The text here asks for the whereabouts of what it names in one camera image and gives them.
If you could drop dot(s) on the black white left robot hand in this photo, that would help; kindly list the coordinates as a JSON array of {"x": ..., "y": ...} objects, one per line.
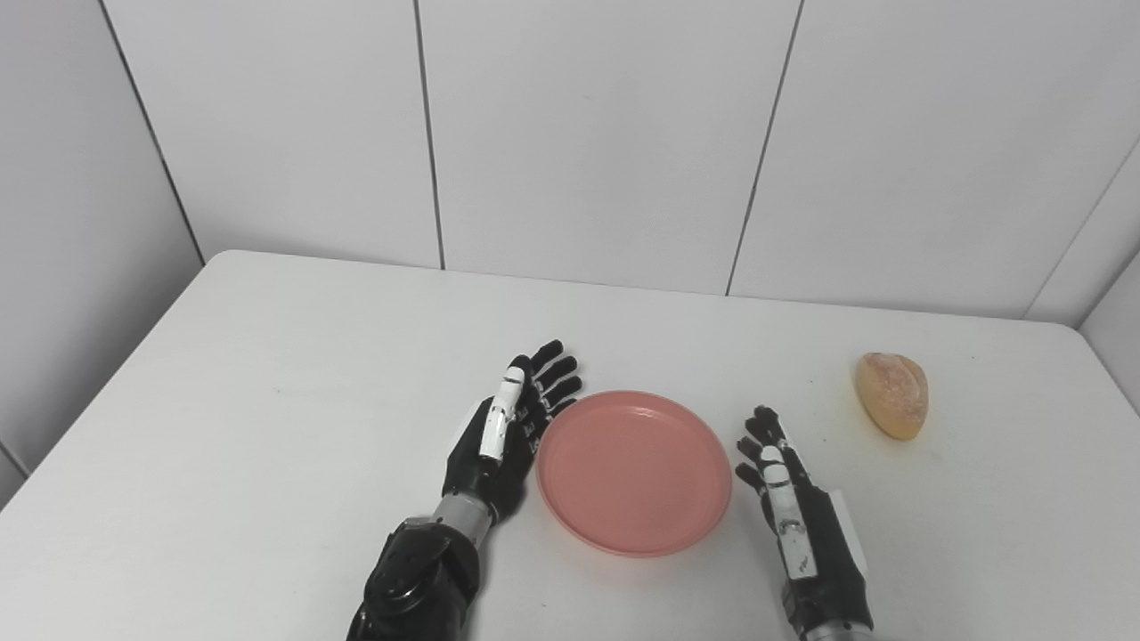
[{"x": 485, "y": 472}]

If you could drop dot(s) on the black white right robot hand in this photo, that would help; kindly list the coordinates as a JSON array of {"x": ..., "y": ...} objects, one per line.
[{"x": 833, "y": 561}]

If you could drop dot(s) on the pink round plate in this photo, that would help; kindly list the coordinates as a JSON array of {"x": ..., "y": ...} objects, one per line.
[{"x": 634, "y": 474}]

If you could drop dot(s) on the golden bread roll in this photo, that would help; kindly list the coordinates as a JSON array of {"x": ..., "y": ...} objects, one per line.
[{"x": 892, "y": 394}]

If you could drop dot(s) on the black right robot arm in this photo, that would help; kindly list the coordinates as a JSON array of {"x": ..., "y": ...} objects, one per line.
[{"x": 837, "y": 635}]

